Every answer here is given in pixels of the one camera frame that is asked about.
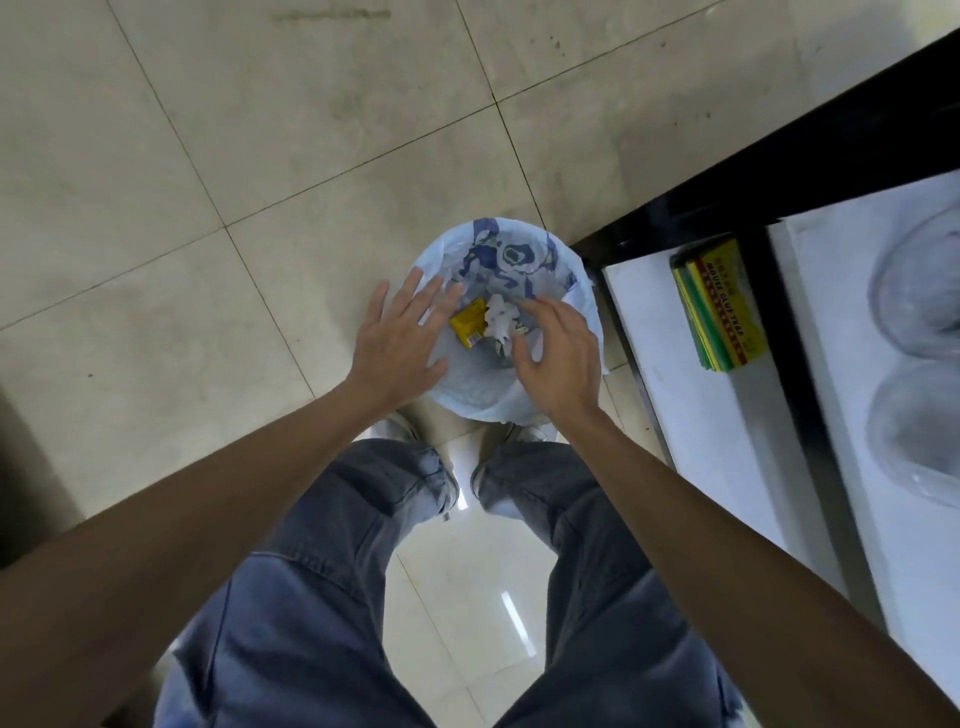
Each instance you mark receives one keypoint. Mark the person's right hand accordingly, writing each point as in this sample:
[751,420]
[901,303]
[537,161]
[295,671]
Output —
[566,367]

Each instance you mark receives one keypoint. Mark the person's left hand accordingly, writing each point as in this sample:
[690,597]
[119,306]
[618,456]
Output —
[394,352]

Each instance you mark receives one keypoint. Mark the person's right thumb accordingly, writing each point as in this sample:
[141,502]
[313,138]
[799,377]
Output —
[520,357]

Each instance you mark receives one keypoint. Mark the person's left thumb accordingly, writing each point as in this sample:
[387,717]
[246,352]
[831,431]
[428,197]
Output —
[436,369]

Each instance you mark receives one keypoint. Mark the person's left middle finger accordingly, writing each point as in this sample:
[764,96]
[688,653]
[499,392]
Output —
[427,298]

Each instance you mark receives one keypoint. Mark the person's left little finger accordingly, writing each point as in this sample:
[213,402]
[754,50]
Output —
[378,302]

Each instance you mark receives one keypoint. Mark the person's right forearm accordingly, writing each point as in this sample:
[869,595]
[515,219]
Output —
[720,570]

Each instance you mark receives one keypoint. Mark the person's left forearm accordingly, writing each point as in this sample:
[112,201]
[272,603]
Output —
[195,525]

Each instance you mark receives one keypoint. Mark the white crumpled paper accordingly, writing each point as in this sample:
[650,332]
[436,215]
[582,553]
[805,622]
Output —
[501,315]

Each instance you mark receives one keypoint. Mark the yellow crumpled packet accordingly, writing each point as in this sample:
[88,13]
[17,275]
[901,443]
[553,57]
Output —
[470,324]

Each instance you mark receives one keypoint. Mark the white blue printed bin bag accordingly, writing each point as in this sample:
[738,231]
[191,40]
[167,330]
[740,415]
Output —
[510,255]

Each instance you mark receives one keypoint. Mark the white shelf board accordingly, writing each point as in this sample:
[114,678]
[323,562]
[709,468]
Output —
[712,427]

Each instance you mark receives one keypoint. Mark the yellow green trap pack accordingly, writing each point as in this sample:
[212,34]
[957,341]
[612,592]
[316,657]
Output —
[724,304]

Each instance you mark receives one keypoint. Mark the blue denim jeans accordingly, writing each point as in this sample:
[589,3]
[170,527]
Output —
[315,622]

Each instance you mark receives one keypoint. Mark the clear plastic container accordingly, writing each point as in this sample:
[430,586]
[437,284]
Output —
[919,285]
[915,435]

